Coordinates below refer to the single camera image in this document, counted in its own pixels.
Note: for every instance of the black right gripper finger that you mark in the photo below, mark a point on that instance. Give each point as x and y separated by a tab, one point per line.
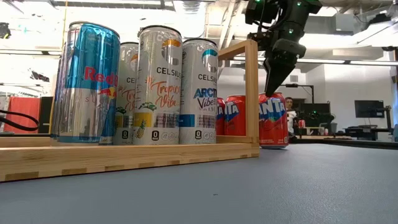
276	74

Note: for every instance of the red Fanta can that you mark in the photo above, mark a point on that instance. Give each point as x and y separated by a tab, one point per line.
220	116
273	124
235	115

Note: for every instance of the Celsius Tropical Vibe can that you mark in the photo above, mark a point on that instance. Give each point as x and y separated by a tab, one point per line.
126	93

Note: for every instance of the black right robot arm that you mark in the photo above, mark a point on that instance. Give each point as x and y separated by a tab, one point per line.
280	9

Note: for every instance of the bamboo slatted shelf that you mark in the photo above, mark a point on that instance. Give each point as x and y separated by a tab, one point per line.
124	158

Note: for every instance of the person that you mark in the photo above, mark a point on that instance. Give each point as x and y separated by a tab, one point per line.
289	107

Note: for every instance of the ceiling light strip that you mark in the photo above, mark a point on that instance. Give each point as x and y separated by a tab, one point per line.
373	63
320	61

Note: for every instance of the black computer monitor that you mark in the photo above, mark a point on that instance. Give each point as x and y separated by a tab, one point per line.
368	109
320	109

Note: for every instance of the black desk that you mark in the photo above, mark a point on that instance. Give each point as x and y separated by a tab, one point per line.
367	133

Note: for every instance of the red fabric panel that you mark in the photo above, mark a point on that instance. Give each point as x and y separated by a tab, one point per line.
21	104

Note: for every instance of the black gantry frame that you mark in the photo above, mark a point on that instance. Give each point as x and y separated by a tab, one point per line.
300	85

